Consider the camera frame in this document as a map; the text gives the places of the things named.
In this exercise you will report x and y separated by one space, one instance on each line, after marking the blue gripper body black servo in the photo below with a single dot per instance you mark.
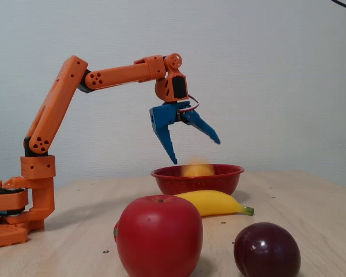
165 115

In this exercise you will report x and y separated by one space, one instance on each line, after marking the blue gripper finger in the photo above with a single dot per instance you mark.
167 141
203 127

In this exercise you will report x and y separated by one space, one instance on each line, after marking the orange yellow toy peach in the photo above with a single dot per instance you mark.
198 168

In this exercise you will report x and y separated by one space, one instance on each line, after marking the orange robot base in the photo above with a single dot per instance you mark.
14 207

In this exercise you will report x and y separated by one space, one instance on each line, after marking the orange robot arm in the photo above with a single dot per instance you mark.
57 95

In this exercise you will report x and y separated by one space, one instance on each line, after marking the red speckled enamel bowl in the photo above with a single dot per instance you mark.
196 183

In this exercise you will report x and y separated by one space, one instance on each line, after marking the yellow toy banana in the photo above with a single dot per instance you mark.
216 203

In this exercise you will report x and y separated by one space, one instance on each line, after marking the red toy apple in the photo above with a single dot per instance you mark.
160 235

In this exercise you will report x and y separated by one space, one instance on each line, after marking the dark purple toy plum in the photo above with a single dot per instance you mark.
266 251

